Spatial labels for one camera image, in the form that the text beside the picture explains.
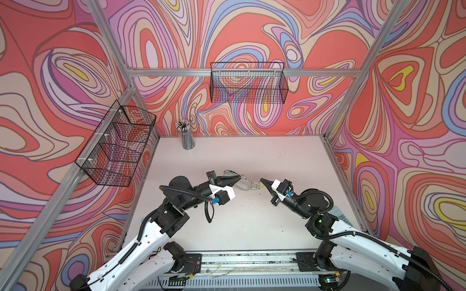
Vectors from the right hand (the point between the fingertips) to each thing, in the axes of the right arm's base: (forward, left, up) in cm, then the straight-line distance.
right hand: (263, 181), depth 69 cm
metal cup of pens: (+40, +38, -9) cm, 56 cm away
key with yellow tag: (-1, +1, -1) cm, 2 cm away
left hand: (-3, +10, +11) cm, 15 cm away
